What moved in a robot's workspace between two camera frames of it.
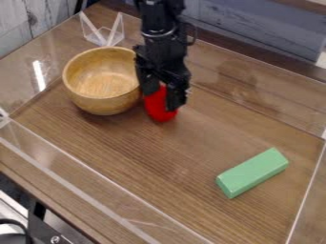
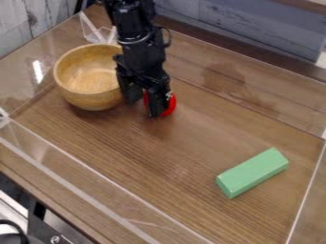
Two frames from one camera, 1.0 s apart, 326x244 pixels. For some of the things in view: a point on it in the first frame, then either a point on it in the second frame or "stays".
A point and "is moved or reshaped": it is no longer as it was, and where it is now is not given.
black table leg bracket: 49,229 stays
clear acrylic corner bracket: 103,36 stays
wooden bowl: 101,80 is moved or reshaped
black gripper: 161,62 → 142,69
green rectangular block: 252,172 stays
